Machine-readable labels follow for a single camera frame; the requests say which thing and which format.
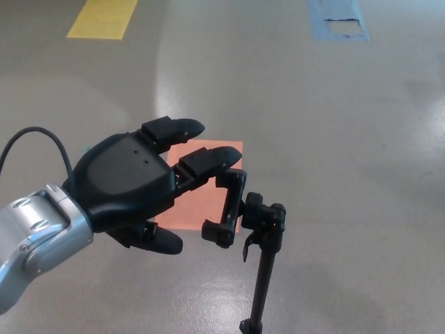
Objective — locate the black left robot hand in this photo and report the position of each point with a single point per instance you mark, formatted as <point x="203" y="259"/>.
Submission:
<point x="128" y="177"/>

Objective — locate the black phone stand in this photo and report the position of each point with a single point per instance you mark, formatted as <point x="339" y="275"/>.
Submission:
<point x="266" y="250"/>

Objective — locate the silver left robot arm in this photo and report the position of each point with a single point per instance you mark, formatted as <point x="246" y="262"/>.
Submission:
<point x="34" y="229"/>

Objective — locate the orange floor paper sheet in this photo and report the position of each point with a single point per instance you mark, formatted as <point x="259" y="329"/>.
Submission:
<point x="194" y="208"/>

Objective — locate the yellow floor paper sheet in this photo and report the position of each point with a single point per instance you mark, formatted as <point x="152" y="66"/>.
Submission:
<point x="102" y="19"/>

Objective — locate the torn blue floor sheet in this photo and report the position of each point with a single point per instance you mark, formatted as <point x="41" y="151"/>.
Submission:
<point x="320" y="14"/>

